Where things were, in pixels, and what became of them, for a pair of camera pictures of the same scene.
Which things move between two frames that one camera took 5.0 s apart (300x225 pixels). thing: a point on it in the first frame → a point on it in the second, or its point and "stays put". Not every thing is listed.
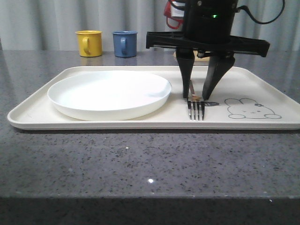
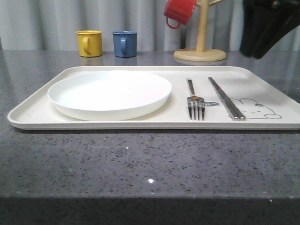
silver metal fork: x=196 y=100 stays put
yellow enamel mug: x=89 y=43 stays put
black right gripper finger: x=216 y=66 → x=284 y=17
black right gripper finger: x=185 y=56 → x=256 y=14
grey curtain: x=51 y=25 stays put
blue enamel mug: x=125 y=43 stays put
